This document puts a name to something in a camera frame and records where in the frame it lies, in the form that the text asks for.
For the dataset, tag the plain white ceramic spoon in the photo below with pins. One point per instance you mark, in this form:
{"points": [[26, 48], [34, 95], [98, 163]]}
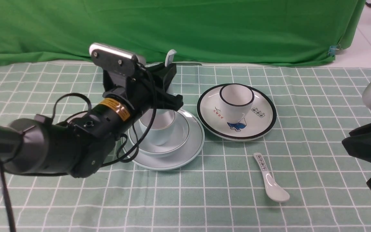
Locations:
{"points": [[170, 57]]}

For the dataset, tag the light blue cup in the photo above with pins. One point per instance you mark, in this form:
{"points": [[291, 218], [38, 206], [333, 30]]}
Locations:
{"points": [[161, 128]]}

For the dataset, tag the light blue plate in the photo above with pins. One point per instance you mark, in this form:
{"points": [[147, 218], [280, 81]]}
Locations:
{"points": [[184, 155]]}

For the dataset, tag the black rimmed white cup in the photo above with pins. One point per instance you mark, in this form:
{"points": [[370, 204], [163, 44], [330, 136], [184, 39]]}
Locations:
{"points": [[235, 102]]}

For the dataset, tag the white spoon with print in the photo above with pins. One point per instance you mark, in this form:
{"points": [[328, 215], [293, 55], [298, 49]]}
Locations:
{"points": [[273, 190]]}

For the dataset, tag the green checkered tablecloth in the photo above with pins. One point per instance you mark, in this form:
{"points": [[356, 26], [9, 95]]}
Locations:
{"points": [[222, 189]]}

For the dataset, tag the green backdrop cloth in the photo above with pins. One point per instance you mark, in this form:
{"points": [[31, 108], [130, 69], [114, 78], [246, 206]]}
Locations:
{"points": [[272, 32]]}

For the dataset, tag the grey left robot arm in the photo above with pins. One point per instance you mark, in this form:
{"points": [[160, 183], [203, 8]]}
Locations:
{"points": [[38, 147]]}

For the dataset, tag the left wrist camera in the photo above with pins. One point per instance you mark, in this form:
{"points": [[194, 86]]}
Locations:
{"points": [[116, 60]]}

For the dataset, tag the light blue bowl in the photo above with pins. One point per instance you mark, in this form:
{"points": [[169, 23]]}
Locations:
{"points": [[177, 138]]}

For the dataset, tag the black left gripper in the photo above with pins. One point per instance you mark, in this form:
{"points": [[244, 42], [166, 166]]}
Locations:
{"points": [[141, 91]]}

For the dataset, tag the black rimmed white bowl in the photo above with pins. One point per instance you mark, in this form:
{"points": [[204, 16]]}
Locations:
{"points": [[76, 115]]}

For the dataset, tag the black rimmed printed plate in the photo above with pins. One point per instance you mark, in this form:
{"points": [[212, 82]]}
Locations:
{"points": [[258, 122]]}

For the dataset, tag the blue binder clip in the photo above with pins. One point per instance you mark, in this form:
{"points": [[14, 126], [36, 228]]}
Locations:
{"points": [[332, 51]]}

